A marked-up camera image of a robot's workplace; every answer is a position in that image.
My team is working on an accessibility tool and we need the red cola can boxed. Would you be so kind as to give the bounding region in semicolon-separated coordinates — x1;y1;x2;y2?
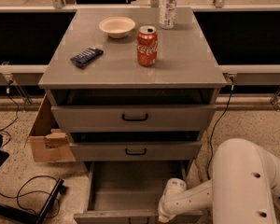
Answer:
136;25;158;66

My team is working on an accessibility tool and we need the black metal floor stand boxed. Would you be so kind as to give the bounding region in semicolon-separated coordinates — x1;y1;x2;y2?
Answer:
0;175;66;224

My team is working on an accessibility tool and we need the dark blue snack packet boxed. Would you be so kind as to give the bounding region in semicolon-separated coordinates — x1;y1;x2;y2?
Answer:
70;47;104;68

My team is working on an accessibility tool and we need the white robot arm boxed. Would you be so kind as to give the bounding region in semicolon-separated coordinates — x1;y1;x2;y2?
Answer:
158;138;280;224

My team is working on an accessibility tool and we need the grey middle drawer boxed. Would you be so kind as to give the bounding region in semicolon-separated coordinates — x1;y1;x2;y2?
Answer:
70;142;202;161

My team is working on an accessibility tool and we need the black cable on left floor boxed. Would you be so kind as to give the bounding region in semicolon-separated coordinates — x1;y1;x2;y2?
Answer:
0;79;62;219

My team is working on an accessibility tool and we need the grey top drawer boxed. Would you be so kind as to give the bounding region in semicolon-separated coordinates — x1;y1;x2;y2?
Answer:
51;105;216;133

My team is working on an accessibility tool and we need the clear plastic water bottle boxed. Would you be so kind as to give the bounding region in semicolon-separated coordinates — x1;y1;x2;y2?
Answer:
159;0;177;29

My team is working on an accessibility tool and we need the grey drawer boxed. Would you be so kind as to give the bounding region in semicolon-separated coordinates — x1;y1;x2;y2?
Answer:
70;142;202;161
51;105;216;133
73;161;204;224

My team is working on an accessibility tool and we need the cream paper bowl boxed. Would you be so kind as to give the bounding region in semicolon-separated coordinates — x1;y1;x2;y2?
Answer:
99;17;135;39

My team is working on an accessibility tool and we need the grey drawer cabinet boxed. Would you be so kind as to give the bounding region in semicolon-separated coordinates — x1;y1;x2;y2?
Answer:
37;7;228;185

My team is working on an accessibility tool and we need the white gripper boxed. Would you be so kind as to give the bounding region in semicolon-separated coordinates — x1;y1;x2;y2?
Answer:
158;200;175;223

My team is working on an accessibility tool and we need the grey bottom drawer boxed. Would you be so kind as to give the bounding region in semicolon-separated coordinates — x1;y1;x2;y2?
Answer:
73;161;204;224

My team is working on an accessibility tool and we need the brown cardboard box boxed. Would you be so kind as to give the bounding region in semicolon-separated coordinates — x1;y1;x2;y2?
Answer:
28;96;75;162

